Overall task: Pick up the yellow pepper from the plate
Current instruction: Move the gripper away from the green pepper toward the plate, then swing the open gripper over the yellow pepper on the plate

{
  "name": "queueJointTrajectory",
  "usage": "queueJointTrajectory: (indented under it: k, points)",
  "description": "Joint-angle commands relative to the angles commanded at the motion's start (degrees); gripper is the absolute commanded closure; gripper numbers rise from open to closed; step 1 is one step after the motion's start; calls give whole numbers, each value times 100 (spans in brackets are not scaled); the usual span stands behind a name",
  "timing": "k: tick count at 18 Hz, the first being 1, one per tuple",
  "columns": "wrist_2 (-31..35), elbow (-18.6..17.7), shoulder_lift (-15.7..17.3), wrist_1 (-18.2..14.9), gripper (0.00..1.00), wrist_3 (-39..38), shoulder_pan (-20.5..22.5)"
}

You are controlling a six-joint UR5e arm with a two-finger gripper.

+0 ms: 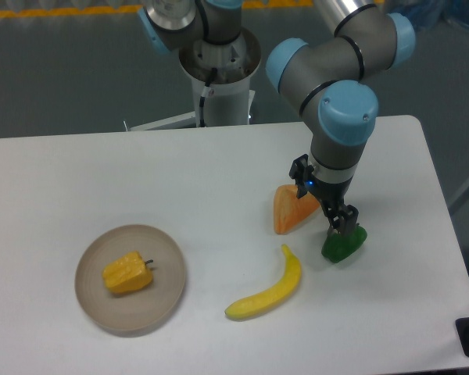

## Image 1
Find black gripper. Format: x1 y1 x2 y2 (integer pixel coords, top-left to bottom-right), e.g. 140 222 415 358
289 154 359 237

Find yellow toy bell pepper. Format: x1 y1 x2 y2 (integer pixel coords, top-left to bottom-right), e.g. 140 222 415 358
102 251 153 295

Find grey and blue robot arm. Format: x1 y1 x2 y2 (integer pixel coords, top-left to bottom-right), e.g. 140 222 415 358
138 1 415 236

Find green toy bell pepper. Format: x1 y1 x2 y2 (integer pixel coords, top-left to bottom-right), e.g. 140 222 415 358
321 226 367 263

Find beige round plate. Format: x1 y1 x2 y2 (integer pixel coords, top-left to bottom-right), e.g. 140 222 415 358
74 224 186 337

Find orange toy fruit wedge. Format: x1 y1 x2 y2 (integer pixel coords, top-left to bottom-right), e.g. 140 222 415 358
273 184 320 234

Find yellow toy banana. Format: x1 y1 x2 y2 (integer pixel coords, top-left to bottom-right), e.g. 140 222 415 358
224 244 302 321

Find blue plastic bags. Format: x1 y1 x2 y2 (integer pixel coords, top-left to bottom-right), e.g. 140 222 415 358
385 0 469 32

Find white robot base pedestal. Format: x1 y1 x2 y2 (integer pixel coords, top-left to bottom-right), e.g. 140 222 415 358
128 27 261 131

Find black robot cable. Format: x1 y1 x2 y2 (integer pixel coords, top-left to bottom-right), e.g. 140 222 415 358
197 66 218 128

